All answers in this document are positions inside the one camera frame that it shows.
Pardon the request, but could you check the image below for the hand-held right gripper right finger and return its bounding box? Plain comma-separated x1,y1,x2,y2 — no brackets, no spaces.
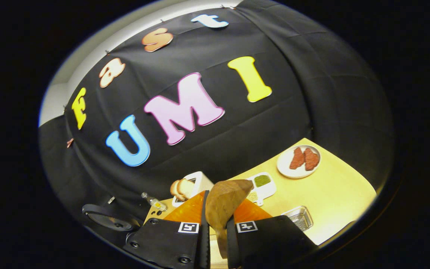
225,198,318,269

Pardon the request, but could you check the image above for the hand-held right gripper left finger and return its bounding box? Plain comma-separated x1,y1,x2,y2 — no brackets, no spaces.
124,191,211,269

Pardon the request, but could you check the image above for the clear wire chopstick holder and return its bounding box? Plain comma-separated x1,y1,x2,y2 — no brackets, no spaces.
281,205,314,232

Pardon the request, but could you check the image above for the wooden spoon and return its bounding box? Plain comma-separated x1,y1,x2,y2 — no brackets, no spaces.
205,179,254,259

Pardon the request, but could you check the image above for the dark grey rice cooker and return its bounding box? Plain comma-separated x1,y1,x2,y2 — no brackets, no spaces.
82,204,143,243

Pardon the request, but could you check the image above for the small clear glass bottle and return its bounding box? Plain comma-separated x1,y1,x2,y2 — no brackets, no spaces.
141,192,168,212

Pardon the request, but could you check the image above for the white divided dish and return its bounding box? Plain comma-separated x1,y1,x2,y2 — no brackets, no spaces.
247,172,277,207

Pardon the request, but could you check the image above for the white toaster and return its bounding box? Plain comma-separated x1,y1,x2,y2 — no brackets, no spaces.
172,171,214,208

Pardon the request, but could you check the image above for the round white plate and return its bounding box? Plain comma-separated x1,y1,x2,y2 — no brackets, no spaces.
277,145,322,179

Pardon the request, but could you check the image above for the red meat piece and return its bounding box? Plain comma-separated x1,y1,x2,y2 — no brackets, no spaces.
304,148,320,171
289,147,306,170

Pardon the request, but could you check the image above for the black backdrop cloth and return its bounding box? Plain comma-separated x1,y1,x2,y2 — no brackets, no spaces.
39,0,395,225

